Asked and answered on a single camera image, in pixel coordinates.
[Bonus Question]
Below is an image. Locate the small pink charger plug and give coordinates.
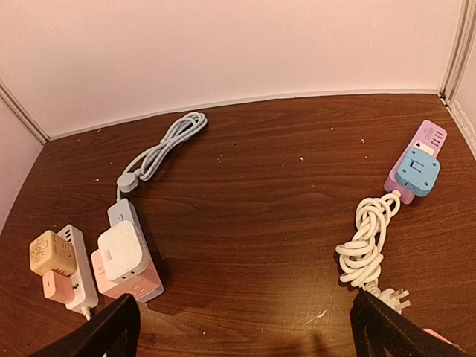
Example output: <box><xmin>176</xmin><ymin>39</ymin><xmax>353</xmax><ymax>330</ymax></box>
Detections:
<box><xmin>42</xmin><ymin>270</ymin><xmax>74</xmax><ymax>305</ymax></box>

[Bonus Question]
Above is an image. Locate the blue-grey strip cable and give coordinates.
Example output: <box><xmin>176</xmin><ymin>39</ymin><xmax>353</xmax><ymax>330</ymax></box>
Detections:
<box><xmin>115</xmin><ymin>111</ymin><xmax>209</xmax><ymax>204</ymax></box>

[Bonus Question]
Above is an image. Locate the pink cube socket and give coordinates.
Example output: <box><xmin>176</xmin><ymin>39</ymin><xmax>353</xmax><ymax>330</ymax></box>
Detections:
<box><xmin>91</xmin><ymin>250</ymin><xmax>164</xmax><ymax>303</ymax></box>

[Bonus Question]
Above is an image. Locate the white coiled cable purple strip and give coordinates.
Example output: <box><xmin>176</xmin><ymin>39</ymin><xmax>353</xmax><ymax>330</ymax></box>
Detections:
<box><xmin>335</xmin><ymin>190</ymin><xmax>411</xmax><ymax>314</ymax></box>

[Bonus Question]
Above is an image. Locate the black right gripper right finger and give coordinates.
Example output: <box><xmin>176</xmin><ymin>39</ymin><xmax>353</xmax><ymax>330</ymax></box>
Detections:
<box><xmin>350</xmin><ymin>292</ymin><xmax>468</xmax><ymax>356</ymax></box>

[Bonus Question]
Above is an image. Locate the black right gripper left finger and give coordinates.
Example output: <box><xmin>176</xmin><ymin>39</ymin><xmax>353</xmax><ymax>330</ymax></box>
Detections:
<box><xmin>31</xmin><ymin>294</ymin><xmax>141</xmax><ymax>357</ymax></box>

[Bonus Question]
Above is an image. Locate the blue-grey power strip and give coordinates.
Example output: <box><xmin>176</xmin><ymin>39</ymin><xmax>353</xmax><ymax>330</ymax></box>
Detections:
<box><xmin>107</xmin><ymin>198</ymin><xmax>165</xmax><ymax>303</ymax></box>

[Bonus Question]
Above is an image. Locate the blue square adapter plug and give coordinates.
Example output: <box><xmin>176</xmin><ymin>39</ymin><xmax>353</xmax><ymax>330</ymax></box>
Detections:
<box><xmin>396</xmin><ymin>148</ymin><xmax>440</xmax><ymax>197</ymax></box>

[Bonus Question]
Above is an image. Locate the white power strip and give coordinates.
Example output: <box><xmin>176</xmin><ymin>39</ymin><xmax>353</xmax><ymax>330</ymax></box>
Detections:
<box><xmin>57</xmin><ymin>224</ymin><xmax>99</xmax><ymax>320</ymax></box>

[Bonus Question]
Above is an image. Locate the white square adapter plug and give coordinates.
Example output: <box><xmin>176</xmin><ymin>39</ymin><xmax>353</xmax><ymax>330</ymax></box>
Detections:
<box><xmin>97</xmin><ymin>220</ymin><xmax>149</xmax><ymax>283</ymax></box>

